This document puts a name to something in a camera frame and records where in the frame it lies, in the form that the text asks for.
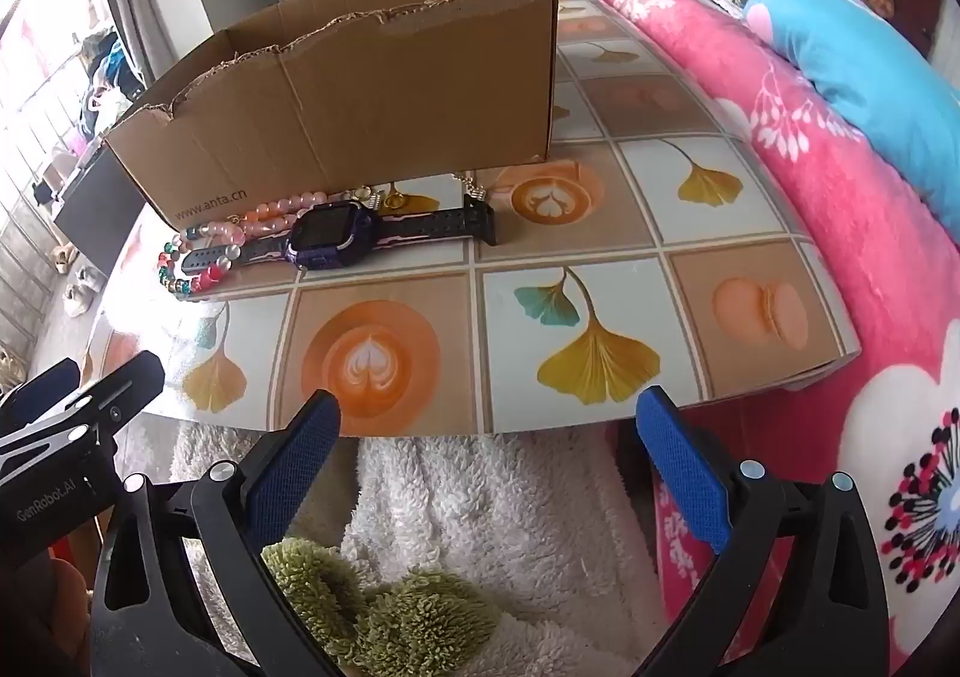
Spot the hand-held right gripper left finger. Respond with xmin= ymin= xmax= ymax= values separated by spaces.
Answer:
xmin=90 ymin=388 xmax=346 ymax=677

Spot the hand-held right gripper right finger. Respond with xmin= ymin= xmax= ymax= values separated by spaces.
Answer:
xmin=630 ymin=384 xmax=890 ymax=677

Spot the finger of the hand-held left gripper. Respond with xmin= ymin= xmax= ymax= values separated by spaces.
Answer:
xmin=0 ymin=358 xmax=81 ymax=427
xmin=0 ymin=351 xmax=166 ymax=492

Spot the multicoloured bead bracelet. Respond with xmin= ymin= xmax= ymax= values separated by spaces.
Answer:
xmin=155 ymin=231 xmax=252 ymax=301

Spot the purple smartwatch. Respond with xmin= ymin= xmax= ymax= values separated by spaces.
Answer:
xmin=174 ymin=193 xmax=497 ymax=273

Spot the pink bead bracelet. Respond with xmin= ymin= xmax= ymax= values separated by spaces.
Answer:
xmin=187 ymin=191 xmax=323 ymax=251

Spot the brown cardboard box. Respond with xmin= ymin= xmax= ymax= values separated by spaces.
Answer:
xmin=101 ymin=0 xmax=560 ymax=232

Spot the person's left hand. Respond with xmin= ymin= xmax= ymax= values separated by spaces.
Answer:
xmin=26 ymin=555 xmax=95 ymax=644

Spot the dark grey board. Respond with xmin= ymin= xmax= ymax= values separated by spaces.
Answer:
xmin=52 ymin=141 xmax=147 ymax=269

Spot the white and green fluffy garment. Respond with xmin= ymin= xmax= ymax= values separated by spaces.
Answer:
xmin=172 ymin=422 xmax=668 ymax=677

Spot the metal window grille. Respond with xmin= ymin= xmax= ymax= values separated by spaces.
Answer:
xmin=0 ymin=10 xmax=98 ymax=348

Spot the printed tablecloth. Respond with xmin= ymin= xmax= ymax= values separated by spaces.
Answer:
xmin=82 ymin=0 xmax=863 ymax=438

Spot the pink floral blanket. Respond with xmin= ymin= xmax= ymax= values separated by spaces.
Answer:
xmin=592 ymin=0 xmax=960 ymax=655

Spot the pile of clothes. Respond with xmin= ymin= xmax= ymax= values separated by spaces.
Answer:
xmin=79 ymin=28 xmax=147 ymax=124

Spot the blue pillow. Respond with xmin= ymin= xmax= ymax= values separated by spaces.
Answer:
xmin=742 ymin=0 xmax=960 ymax=236

